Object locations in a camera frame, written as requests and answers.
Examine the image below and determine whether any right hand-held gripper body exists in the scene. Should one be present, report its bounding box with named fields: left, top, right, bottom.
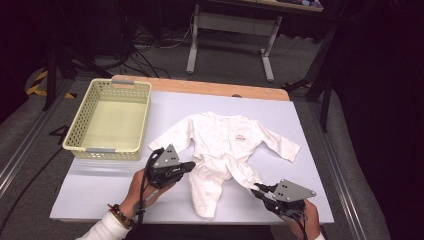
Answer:
left=264, top=179, right=317, bottom=221

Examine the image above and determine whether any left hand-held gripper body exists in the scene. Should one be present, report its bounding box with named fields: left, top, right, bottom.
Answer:
left=145, top=144, right=184, bottom=189

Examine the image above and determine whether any white baby romper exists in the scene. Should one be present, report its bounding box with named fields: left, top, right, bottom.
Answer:
left=148, top=111, right=302, bottom=219

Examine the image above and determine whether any pale yellow plastic basket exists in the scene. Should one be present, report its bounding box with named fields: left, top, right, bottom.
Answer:
left=62, top=78, right=153, bottom=162

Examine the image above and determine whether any person's right hand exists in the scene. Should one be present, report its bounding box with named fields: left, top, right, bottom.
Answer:
left=289, top=199, right=320, bottom=239

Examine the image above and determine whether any person's left hand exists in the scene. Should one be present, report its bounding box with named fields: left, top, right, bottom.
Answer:
left=119, top=168, right=174, bottom=219

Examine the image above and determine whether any person's dark clothing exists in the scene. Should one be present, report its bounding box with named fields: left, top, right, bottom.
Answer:
left=126, top=223, right=274, bottom=240

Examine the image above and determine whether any white table board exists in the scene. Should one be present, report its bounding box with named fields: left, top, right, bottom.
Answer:
left=49, top=90, right=335, bottom=225

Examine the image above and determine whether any wooden table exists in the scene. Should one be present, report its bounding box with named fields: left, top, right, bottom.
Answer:
left=110, top=74, right=290, bottom=102

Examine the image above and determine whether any black metal stand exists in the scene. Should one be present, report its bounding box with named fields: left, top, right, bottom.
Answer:
left=42, top=43, right=113, bottom=112
left=283, top=19, right=338, bottom=133

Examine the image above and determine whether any grey-legged desk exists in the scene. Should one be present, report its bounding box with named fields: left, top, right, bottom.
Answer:
left=185, top=0, right=324, bottom=83

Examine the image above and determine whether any yellow black hazard tape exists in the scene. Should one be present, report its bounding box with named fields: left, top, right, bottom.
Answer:
left=26, top=69, right=78, bottom=100

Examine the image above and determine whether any right hand-held gripper cable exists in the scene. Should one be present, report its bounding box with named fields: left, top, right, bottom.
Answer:
left=293, top=213, right=309, bottom=240

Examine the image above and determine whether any hand-held gripper cable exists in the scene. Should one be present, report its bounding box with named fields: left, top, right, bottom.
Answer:
left=293, top=213, right=309, bottom=240
left=134, top=166, right=150, bottom=231

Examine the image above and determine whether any left hand-held gripper cable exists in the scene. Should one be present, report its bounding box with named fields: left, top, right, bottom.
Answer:
left=134, top=166, right=150, bottom=231

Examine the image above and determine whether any aluminium floor rail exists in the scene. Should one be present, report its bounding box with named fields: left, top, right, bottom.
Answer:
left=0, top=79, right=73, bottom=198
left=308, top=101, right=368, bottom=240

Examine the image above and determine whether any beaded bracelet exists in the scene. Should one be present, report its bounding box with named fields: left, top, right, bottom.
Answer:
left=108, top=203, right=134, bottom=229

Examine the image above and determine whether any bundle of floor cables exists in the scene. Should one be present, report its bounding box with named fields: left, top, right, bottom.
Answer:
left=109, top=19, right=201, bottom=79

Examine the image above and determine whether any black floor cable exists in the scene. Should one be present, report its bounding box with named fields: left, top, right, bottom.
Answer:
left=0, top=146, right=64, bottom=234

